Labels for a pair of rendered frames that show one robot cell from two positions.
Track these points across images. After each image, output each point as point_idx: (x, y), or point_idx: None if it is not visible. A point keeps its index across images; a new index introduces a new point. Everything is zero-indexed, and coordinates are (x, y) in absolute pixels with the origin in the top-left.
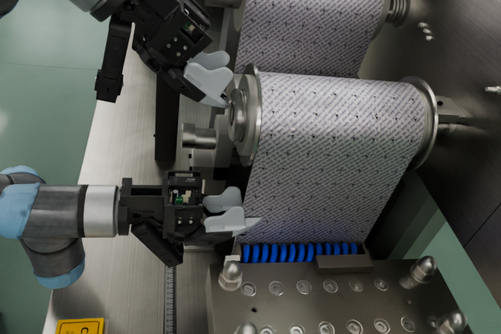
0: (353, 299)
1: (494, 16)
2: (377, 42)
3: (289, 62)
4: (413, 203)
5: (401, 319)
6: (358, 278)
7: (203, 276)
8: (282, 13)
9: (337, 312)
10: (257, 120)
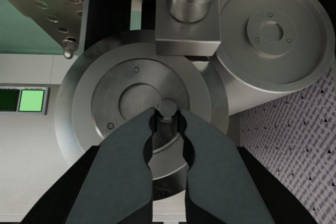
0: (67, 9)
1: (166, 205)
2: None
3: (277, 115)
4: None
5: (64, 28)
6: None
7: None
8: (299, 192)
9: None
10: (64, 154)
